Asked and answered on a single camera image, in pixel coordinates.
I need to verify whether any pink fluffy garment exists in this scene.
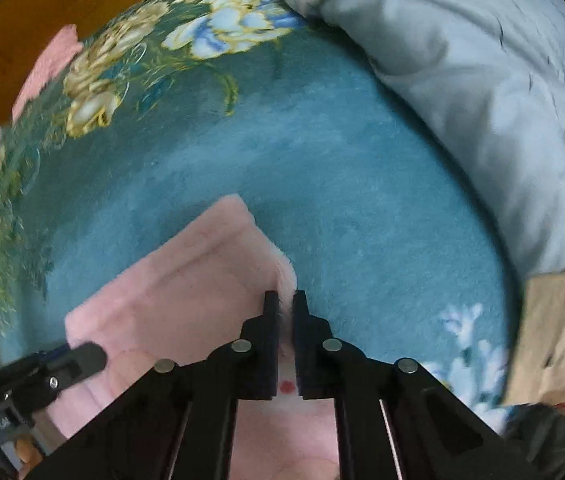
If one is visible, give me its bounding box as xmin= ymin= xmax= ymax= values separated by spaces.
xmin=65 ymin=193 xmax=343 ymax=480

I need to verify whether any pink cloth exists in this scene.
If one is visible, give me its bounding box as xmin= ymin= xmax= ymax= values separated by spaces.
xmin=11 ymin=25 xmax=84 ymax=123

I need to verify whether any light blue floral quilt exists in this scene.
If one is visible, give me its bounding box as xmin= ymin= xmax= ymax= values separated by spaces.
xmin=255 ymin=0 xmax=565 ymax=279

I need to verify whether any teal floral blanket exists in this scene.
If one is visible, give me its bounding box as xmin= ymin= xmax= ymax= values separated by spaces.
xmin=0 ymin=0 xmax=523 ymax=436

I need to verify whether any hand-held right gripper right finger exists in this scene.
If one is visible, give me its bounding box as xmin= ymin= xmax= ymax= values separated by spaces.
xmin=292 ymin=290 xmax=543 ymax=480

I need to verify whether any dark grey cloth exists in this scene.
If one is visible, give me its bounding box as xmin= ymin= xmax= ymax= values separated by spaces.
xmin=503 ymin=400 xmax=565 ymax=467

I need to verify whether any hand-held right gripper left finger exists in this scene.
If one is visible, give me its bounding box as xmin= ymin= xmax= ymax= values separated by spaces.
xmin=27 ymin=291 xmax=280 ymax=480

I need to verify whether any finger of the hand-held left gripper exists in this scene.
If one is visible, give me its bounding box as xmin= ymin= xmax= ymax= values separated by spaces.
xmin=0 ymin=342 xmax=109 ymax=411

